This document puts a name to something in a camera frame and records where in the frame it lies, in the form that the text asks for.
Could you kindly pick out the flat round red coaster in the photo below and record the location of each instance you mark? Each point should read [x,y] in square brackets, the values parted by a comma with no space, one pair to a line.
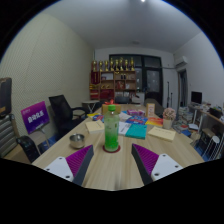
[117,150]

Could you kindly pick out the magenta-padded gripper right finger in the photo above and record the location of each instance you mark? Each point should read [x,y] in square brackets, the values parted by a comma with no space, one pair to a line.
[163,165]

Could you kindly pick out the teal book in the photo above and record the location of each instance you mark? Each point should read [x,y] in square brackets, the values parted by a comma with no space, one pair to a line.
[136,131]

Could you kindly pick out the black chair back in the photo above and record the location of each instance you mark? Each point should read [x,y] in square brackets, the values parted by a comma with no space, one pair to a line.
[28,148]

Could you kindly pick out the blue printed book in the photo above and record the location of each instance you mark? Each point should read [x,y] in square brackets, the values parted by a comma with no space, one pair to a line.
[136,120]

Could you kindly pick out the black office chair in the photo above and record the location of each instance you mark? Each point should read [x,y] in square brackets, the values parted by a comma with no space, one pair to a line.
[61,111]

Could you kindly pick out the tan notebook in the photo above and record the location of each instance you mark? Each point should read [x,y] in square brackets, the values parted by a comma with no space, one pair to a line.
[94,126]

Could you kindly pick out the yellow gift box red ribbon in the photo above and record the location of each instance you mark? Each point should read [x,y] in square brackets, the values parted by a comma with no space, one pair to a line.
[105,108]

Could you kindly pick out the purple sign board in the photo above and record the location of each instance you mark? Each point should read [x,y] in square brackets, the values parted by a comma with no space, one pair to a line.
[35,117]

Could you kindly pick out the stack of books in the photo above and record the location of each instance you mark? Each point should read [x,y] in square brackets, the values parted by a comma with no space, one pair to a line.
[185,115]

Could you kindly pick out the white round stool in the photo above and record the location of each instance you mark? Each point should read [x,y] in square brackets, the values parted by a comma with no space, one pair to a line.
[216,140]

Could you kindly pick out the dark cabinet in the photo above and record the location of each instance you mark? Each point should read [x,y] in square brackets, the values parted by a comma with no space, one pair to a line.
[5,96]

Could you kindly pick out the white air conditioner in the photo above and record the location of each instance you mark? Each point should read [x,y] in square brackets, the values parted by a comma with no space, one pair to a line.
[181,61]

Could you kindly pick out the pale yellow notepad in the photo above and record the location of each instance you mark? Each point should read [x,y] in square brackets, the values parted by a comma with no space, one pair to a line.
[161,133]

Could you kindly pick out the pink flat box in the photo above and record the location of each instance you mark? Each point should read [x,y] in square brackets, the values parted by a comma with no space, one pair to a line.
[135,112]

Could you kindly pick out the white paper booklet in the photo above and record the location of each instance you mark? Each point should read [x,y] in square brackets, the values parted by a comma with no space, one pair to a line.
[124,128]

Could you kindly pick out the black tripod stand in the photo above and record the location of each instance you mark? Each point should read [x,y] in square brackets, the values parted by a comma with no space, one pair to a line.
[168,95]

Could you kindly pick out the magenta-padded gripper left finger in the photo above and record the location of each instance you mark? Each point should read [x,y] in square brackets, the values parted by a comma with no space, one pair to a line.
[61,166]

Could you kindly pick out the pink flowers in white pot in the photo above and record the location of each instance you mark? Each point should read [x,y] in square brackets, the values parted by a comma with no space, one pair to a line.
[169,115]

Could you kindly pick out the small steel cup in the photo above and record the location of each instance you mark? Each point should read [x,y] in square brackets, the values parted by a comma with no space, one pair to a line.
[77,141]

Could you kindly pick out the shelf unit with trophies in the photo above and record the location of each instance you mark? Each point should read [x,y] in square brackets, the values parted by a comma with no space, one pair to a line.
[113,81]

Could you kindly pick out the computer monitor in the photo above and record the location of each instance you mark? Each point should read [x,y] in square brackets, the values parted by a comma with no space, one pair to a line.
[196,97]

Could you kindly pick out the orange book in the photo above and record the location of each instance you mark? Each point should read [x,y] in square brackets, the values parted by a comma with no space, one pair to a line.
[154,122]

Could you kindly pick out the small orange upright box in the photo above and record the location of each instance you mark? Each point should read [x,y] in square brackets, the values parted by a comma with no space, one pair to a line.
[150,110]

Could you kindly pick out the small round white table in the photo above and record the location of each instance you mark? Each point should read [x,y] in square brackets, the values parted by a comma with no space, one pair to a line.
[90,103]

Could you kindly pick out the ceiling tube light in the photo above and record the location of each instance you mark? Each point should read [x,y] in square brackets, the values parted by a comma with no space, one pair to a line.
[143,1]

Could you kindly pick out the wooden desk white legs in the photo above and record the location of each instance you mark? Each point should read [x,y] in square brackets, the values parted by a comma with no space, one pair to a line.
[210,116]

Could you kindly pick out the brown chair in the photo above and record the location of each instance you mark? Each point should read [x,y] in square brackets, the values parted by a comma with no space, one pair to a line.
[158,106]

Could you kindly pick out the grey striped chair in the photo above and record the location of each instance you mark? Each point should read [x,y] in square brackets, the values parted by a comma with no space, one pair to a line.
[7,135]

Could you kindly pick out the green drink bottle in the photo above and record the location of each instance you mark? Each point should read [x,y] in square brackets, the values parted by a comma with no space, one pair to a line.
[111,133]

